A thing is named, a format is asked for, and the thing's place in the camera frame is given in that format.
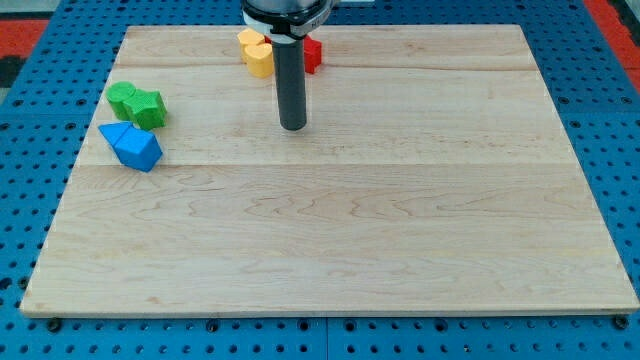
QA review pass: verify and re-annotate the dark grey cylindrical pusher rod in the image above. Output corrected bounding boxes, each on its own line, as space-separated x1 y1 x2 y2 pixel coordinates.
272 40 307 131

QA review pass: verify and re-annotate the red star block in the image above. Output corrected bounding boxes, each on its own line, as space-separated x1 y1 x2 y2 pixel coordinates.
303 36 322 74

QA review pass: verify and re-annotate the green star block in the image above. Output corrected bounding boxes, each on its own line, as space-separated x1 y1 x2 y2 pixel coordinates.
123 89 167 130

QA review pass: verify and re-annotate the green circle block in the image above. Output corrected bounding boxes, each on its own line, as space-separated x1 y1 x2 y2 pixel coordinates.
106 81 136 120

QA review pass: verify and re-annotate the yellow heart block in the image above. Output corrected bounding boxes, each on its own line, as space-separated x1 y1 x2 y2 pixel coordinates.
244 43 275 78

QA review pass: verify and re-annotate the blue cube block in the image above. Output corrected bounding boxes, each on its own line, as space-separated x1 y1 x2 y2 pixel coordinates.
114 127 163 172

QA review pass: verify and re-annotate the wooden board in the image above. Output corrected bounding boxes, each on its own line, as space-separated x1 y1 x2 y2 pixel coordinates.
21 25 639 318

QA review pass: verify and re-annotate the blue triangle block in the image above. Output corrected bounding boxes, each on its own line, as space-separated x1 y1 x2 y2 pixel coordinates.
98 121 133 148

